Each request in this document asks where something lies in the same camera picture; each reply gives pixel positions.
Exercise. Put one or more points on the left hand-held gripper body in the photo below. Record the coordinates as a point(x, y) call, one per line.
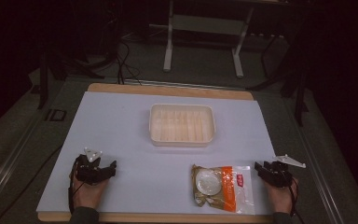
point(87, 172)

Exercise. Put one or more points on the white table sheet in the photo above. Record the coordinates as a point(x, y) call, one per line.
point(121, 149)

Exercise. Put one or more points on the person's right hand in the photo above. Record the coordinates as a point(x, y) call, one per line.
point(279, 199)

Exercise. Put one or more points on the white metal stand frame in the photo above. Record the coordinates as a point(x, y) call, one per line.
point(237, 59)

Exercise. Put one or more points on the person's left hand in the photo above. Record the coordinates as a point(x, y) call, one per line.
point(88, 194)

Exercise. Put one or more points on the aluminium floor rail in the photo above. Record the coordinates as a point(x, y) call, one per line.
point(320, 174)
point(9, 168)

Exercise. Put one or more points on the black floor bracket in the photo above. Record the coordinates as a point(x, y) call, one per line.
point(56, 115)

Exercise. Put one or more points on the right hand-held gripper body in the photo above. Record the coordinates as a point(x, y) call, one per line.
point(279, 174)

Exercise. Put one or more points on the clear orange snack packet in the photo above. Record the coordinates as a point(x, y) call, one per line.
point(220, 188)

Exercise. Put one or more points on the black metal stand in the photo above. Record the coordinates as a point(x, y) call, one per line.
point(300, 93)
point(43, 84)

